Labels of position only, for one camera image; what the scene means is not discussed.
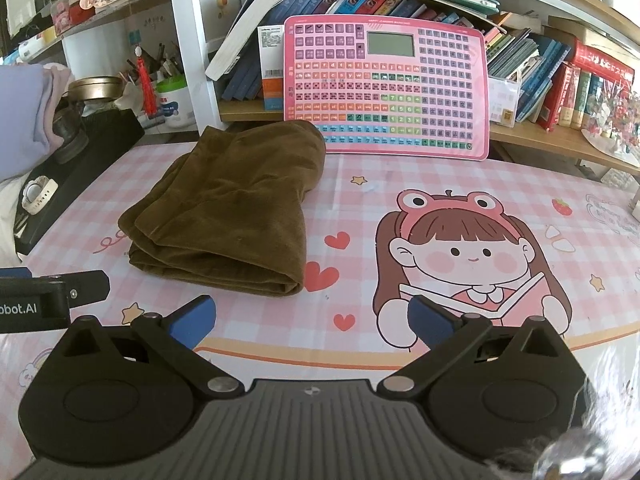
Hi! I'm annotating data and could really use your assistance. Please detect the white bookshelf frame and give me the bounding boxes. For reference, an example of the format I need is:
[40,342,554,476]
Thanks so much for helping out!
[60,0,640,133]

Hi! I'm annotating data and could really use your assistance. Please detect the dark round metal weights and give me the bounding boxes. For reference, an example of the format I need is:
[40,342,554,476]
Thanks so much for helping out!
[51,106,90,163]

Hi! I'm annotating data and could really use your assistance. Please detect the pink checkered printed desk mat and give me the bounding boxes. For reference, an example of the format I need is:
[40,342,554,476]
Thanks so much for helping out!
[0,141,640,413]

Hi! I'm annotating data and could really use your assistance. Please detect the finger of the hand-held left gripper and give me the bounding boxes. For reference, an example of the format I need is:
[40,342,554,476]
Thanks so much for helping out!
[31,270,111,307]

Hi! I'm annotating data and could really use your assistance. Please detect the black case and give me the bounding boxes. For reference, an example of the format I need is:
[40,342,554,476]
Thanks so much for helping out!
[14,109,146,257]

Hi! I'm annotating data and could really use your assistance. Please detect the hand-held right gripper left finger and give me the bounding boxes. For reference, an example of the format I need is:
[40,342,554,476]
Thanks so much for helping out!
[47,296,247,403]

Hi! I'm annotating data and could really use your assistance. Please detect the small white carton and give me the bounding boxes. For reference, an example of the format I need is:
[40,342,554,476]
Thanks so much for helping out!
[487,75,522,126]

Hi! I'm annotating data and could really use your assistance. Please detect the olive brown pants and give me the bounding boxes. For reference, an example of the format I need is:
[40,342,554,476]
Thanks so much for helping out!
[118,120,327,299]

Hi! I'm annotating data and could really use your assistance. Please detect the lavender cloth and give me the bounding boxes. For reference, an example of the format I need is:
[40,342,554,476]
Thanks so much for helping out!
[0,62,74,182]

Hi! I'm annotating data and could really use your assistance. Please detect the row of thick red books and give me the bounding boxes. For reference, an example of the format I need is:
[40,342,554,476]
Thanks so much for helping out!
[539,41,640,132]

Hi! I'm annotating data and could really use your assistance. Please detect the pens in holder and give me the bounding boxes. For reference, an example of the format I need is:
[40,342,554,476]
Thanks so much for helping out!
[149,42,187,82]

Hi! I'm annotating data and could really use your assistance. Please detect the white smartwatch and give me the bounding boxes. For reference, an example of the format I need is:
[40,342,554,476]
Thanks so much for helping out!
[20,175,59,217]

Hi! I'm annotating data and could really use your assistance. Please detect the white and orange box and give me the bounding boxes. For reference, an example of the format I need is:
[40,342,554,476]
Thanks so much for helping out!
[257,25,286,111]

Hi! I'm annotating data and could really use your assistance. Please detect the red tassel charm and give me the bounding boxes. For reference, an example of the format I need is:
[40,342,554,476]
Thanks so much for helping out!
[134,44,157,116]

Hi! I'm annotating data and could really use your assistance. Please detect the row of blue books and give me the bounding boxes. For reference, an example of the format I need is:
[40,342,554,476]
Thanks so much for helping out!
[221,0,427,102]

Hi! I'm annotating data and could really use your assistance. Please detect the brass bowl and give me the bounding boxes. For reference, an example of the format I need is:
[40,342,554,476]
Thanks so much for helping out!
[67,76,124,104]

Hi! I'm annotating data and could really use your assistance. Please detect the pink flower decoration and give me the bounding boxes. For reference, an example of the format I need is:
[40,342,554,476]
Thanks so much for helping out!
[581,85,640,167]

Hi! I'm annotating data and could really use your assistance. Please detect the pink learning keyboard board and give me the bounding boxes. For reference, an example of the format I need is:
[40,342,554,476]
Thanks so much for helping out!
[282,15,491,161]

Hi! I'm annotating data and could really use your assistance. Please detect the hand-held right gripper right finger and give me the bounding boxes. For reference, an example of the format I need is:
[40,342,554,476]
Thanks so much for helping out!
[376,295,576,403]

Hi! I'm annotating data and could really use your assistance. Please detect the white jar with green label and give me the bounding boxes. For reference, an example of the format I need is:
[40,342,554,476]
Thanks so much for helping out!
[156,80,197,129]

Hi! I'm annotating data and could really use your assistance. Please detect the row of leaning books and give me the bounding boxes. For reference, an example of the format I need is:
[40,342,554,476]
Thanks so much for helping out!
[486,10,572,124]

